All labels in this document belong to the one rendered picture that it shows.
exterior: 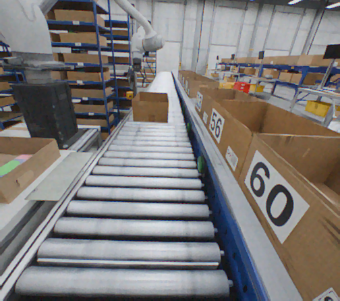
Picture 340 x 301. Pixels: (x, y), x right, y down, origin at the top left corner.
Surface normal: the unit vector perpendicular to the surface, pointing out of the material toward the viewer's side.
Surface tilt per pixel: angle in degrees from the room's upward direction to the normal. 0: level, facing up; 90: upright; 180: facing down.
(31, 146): 89
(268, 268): 0
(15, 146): 89
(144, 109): 90
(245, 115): 89
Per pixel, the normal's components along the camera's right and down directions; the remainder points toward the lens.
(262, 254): 0.06, -0.90
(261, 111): 0.00, 0.42
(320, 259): -1.00, -0.04
